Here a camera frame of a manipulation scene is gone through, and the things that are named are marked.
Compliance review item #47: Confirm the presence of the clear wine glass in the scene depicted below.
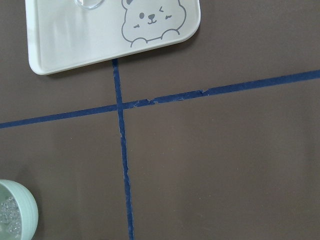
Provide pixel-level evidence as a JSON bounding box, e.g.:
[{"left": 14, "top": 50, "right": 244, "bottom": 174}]
[{"left": 74, "top": 0, "right": 104, "bottom": 10}]

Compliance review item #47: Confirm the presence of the cream bear tray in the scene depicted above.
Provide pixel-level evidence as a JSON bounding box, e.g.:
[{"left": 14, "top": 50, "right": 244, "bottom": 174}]
[{"left": 25, "top": 0, "right": 201, "bottom": 75}]

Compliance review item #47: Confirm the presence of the mint green bowl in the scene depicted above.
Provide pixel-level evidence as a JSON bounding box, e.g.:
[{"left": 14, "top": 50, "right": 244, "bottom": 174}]
[{"left": 0, "top": 179, "right": 39, "bottom": 240}]

